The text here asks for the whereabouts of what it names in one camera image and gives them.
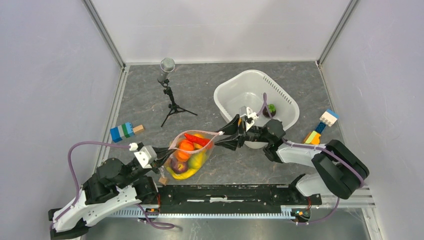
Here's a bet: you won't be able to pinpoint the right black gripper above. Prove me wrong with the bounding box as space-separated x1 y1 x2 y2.
214 114 272 152

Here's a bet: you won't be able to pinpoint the dark red toy fruit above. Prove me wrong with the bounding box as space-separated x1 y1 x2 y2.
170 158 189 174

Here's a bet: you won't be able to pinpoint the orange toy pumpkin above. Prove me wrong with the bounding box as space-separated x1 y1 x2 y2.
174 139 195 162

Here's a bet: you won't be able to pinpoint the clear zip top bag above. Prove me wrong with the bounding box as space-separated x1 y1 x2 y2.
164 130 224 181

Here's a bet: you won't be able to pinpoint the orange yellow bell pepper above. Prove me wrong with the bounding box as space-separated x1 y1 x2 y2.
193 133 206 139

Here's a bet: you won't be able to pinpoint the red toy chili pepper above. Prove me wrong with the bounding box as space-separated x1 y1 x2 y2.
184 133 211 149

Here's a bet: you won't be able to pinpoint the yellow toy bananas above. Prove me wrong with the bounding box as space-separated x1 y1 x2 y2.
166 167 199 180

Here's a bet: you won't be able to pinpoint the white plastic basin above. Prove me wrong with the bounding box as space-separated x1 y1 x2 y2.
213 69 300 131

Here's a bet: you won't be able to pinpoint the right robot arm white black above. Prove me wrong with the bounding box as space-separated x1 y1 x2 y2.
215 115 370 204

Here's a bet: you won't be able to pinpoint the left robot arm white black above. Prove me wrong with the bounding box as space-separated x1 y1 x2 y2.
48 142 174 240

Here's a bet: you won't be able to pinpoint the small wooden cube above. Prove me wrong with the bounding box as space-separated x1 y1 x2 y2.
158 176 169 186

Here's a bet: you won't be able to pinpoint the tan wooden block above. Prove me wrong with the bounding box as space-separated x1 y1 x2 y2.
132 124 145 135

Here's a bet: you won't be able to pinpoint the blue green toy block stack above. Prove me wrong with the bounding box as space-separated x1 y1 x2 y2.
109 122 135 143

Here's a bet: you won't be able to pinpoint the silver microphone on tripod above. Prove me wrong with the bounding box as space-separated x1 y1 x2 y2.
157 57 198 127

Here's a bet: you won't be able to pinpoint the white blue yellow block stack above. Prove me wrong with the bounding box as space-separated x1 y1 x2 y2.
302 109 340 145

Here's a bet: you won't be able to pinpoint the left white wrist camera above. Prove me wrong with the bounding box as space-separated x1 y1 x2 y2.
128 142 157 169

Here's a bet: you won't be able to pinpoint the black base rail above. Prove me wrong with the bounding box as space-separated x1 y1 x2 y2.
141 184 322 215

